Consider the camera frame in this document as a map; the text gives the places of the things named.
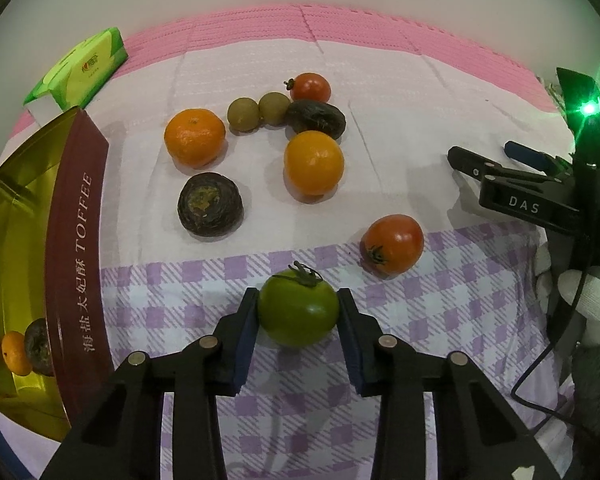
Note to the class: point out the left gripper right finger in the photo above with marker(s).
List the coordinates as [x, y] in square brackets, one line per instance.
[478, 434]

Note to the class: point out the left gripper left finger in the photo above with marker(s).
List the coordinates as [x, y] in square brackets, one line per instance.
[118, 436]

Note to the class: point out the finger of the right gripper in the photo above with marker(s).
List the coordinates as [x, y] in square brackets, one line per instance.
[537, 160]
[478, 167]

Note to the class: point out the dark passion fruit front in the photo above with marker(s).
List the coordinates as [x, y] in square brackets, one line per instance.
[37, 348]

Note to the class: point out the orange tangerine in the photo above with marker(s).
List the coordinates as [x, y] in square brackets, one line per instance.
[14, 354]
[194, 137]

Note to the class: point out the green tomato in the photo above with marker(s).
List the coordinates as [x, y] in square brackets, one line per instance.
[297, 307]

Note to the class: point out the white gloved right hand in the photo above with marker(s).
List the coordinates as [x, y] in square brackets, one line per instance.
[588, 304]

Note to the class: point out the large red tomato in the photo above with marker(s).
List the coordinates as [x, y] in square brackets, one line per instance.
[392, 244]

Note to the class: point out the smooth orange fruit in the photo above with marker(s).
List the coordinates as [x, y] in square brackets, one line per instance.
[313, 163]

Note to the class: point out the pink purple checked tablecloth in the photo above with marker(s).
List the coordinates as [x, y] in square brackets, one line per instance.
[409, 93]

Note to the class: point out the dark passion fruit back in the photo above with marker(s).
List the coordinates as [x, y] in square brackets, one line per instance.
[305, 115]

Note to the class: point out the small red tomato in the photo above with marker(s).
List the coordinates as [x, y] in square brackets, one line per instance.
[309, 86]

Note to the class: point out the right green longan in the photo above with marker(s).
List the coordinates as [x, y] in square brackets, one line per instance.
[273, 107]

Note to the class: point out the green longan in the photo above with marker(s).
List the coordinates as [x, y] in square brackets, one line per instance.
[273, 107]
[243, 115]

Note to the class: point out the left green longan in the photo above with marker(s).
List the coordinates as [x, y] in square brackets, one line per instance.
[243, 115]

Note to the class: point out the gold maroon toffee tin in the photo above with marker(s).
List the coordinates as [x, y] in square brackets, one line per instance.
[50, 200]

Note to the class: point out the dark wrinkled passion fruit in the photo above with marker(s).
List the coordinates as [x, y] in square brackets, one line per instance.
[210, 205]

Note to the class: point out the orange tangerine back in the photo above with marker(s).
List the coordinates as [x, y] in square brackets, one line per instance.
[194, 137]

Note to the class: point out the green tissue pack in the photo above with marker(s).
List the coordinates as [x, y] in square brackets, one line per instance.
[79, 75]

